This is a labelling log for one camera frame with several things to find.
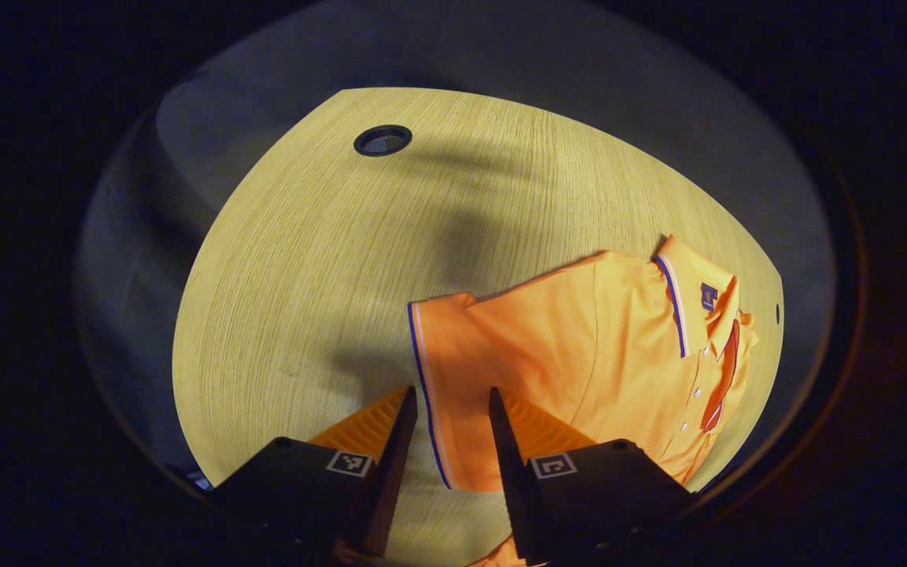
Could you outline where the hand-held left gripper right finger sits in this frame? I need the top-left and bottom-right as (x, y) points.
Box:
(488, 386), (694, 567)

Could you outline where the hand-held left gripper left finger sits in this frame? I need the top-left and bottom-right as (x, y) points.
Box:
(205, 385), (420, 567)

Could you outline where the orange T-shirt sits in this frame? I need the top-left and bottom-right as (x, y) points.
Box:
(407, 234), (760, 567)

